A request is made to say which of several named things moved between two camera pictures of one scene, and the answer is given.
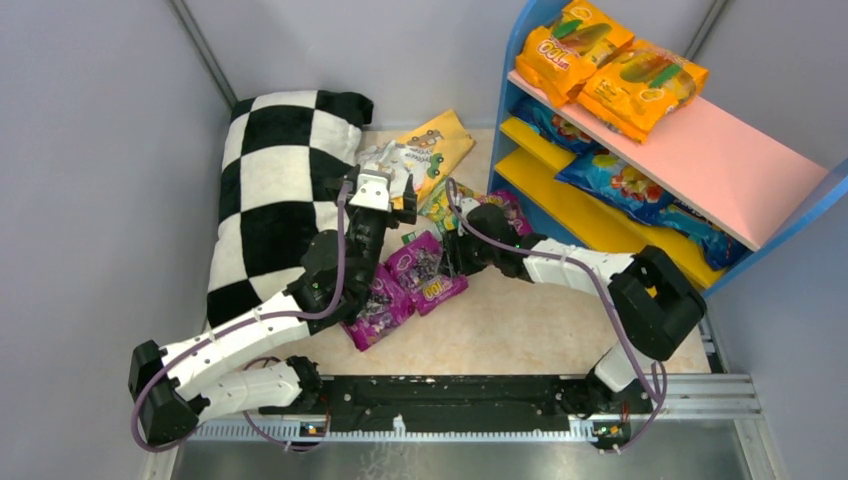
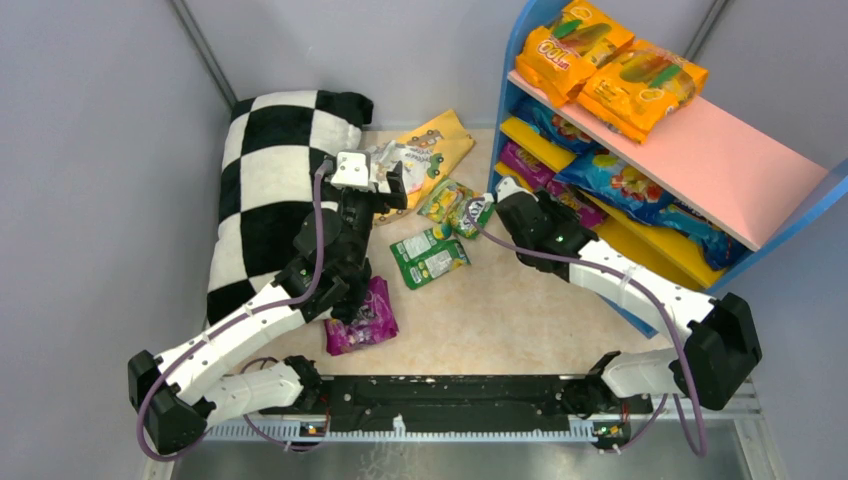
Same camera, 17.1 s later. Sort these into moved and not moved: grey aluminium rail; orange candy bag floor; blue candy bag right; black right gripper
Moved: black right gripper
Not moved: orange candy bag floor; grey aluminium rail; blue candy bag right
